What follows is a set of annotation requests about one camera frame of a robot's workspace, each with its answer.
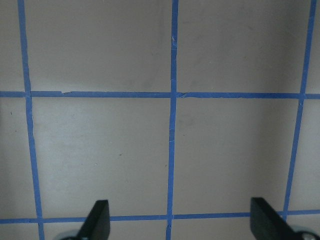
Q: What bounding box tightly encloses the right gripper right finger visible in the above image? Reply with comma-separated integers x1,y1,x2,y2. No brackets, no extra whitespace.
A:
250,197,303,240

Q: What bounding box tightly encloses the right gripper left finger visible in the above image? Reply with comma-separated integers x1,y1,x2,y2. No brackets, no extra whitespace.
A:
75,200,111,240

